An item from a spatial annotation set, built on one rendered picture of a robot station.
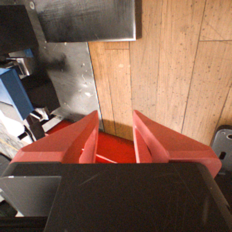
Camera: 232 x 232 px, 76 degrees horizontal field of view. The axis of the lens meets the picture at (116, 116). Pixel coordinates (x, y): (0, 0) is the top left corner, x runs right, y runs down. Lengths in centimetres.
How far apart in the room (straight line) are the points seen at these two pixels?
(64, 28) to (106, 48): 6
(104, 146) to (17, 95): 17
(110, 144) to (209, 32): 23
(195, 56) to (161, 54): 4
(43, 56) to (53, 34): 8
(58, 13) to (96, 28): 6
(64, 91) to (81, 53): 11
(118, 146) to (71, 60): 18
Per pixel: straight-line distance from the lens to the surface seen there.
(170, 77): 21
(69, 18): 25
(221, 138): 24
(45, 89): 36
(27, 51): 38
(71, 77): 31
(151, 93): 23
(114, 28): 20
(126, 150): 29
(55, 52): 32
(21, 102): 27
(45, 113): 27
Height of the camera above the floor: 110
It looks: 44 degrees down
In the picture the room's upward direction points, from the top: 136 degrees counter-clockwise
